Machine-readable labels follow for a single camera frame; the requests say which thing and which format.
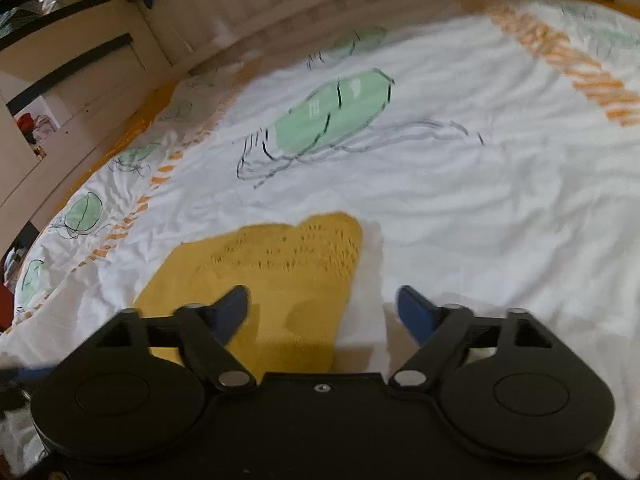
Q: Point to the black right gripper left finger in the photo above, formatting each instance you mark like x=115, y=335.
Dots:
x=204, y=333

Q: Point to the white shelf unit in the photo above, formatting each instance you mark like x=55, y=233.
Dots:
x=80, y=71

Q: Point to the mustard yellow knit garment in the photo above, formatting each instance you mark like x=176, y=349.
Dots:
x=299, y=279

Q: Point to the red item on shelf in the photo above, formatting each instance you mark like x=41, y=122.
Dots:
x=26, y=124

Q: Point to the orange bed sheet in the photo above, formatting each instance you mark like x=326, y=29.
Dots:
x=222, y=87

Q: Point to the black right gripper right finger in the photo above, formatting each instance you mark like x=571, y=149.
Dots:
x=440, y=333

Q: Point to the white patterned duvet cover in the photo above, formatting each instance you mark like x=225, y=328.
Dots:
x=489, y=151

